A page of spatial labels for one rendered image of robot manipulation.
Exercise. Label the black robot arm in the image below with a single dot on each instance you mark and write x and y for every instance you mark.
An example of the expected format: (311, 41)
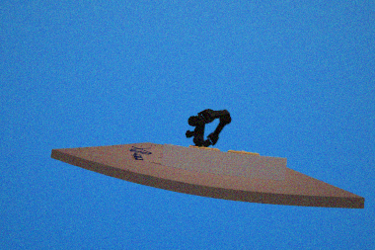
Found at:
(206, 117)

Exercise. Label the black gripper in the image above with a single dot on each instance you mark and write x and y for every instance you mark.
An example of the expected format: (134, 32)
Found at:
(199, 139)

